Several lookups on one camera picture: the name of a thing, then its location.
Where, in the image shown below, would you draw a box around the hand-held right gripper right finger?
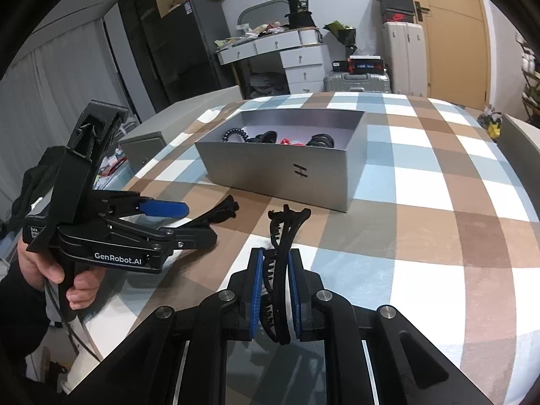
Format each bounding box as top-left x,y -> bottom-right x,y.
288,249 -> 495,405

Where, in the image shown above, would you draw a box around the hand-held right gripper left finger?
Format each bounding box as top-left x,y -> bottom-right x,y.
61,247 -> 265,405

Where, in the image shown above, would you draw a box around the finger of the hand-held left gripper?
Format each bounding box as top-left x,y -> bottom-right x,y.
107,218 -> 219,250
94,191 -> 190,220

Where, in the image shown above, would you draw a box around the black banana hair clip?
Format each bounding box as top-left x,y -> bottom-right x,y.
179,196 -> 240,237

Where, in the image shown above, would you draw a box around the black hair claw clip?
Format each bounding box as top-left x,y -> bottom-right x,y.
258,204 -> 312,345

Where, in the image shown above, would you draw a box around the black spiral hair tie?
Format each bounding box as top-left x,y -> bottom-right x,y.
221,126 -> 251,144

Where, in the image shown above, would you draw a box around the grey cardboard box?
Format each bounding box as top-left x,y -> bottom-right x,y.
195,109 -> 366,213

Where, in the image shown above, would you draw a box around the person's left forearm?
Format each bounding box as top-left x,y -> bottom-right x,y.
0,262 -> 66,405

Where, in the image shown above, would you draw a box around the person's left hand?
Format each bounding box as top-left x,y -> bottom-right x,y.
17,236 -> 105,312

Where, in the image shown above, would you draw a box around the dark clothes pile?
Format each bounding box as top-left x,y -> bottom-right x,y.
10,145 -> 69,229

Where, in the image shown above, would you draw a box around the grey box lid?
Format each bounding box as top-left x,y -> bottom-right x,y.
117,86 -> 246,174

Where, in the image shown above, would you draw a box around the small black hair clip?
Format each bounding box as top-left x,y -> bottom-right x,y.
247,130 -> 279,146

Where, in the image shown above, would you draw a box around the plaid bed sheet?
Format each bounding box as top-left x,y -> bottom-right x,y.
83,90 -> 540,405

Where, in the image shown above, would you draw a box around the white curtain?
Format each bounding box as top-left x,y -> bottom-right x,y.
0,16 -> 142,224

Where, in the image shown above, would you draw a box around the black hair scrunchie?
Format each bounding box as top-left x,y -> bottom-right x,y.
306,132 -> 336,149

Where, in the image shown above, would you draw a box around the black wardrobe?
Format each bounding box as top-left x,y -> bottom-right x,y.
117,0 -> 199,112

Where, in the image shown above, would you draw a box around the grey clothes under desk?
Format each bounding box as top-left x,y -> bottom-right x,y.
249,73 -> 290,96

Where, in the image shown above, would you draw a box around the dark grey refrigerator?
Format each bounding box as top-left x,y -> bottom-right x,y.
183,0 -> 238,96

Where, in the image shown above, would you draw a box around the pile of papers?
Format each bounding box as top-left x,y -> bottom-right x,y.
215,20 -> 293,50

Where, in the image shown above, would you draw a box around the white desk with drawers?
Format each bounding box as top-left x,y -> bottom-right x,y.
216,26 -> 332,94

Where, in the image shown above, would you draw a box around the silver suitcase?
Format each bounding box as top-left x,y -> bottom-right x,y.
323,71 -> 392,93

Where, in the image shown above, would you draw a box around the black cylindrical container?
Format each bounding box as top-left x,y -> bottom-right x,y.
284,0 -> 318,29

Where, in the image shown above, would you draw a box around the black and red box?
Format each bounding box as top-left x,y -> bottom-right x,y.
348,55 -> 386,74

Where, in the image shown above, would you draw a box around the dark wrapped bouquet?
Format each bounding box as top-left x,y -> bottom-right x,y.
323,21 -> 358,48

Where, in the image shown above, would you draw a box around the white suitcase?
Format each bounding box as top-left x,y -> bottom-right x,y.
382,21 -> 430,96

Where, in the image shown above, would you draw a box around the yellow and black bag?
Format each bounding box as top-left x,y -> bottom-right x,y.
484,111 -> 506,138

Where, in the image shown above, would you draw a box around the grey bed board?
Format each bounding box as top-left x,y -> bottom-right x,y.
497,114 -> 540,187

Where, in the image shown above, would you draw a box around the black shoe box red logo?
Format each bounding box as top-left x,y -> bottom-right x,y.
381,10 -> 417,25

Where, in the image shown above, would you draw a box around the wooden door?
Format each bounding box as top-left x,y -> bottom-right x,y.
398,0 -> 491,109

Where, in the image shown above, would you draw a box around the plain black shoe box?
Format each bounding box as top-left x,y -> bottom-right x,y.
377,0 -> 417,12

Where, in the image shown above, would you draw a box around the shoe rack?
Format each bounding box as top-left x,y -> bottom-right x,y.
514,33 -> 540,124

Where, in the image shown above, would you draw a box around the black cable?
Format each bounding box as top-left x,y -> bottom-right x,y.
41,277 -> 103,364

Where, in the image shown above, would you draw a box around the grey arched frame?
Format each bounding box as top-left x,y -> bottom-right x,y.
237,0 -> 293,31

